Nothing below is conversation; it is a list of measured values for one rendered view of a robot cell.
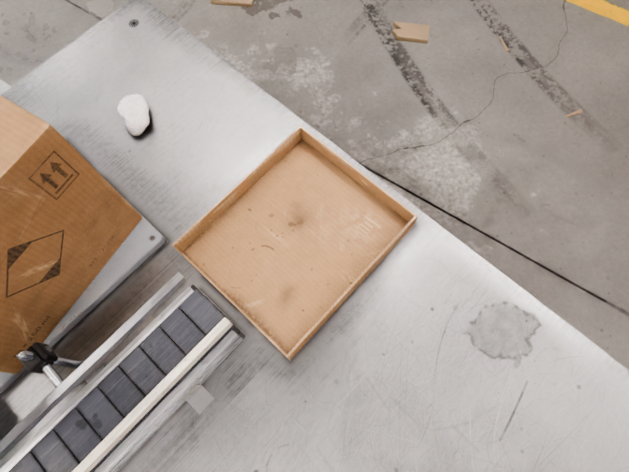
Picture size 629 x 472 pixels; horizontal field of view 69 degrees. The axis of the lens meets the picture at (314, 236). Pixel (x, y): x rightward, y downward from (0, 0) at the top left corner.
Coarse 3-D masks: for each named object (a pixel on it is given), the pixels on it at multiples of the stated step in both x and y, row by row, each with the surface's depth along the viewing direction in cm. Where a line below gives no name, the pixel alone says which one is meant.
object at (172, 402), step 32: (192, 288) 70; (160, 320) 68; (128, 352) 67; (224, 352) 68; (96, 384) 65; (192, 384) 66; (64, 416) 64; (160, 416) 64; (32, 448) 63; (128, 448) 62
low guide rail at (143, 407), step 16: (224, 320) 64; (208, 336) 63; (192, 352) 63; (176, 368) 62; (160, 384) 61; (144, 400) 61; (128, 416) 60; (112, 432) 59; (96, 448) 59; (80, 464) 58; (96, 464) 60
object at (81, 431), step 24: (192, 312) 68; (216, 312) 68; (168, 336) 68; (192, 336) 67; (144, 360) 66; (168, 360) 66; (120, 384) 65; (144, 384) 65; (96, 408) 64; (120, 408) 64; (72, 432) 63; (96, 432) 63; (24, 456) 62; (48, 456) 62; (72, 456) 62
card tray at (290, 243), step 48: (288, 144) 81; (240, 192) 79; (288, 192) 80; (336, 192) 79; (384, 192) 75; (192, 240) 77; (240, 240) 77; (288, 240) 76; (336, 240) 76; (384, 240) 76; (240, 288) 74; (288, 288) 73; (336, 288) 73; (288, 336) 71
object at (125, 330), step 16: (160, 288) 61; (176, 288) 62; (144, 304) 60; (160, 304) 62; (128, 320) 60; (112, 336) 59; (96, 352) 58; (80, 368) 58; (64, 384) 57; (48, 400) 57; (32, 416) 56; (16, 432) 55; (0, 448) 55
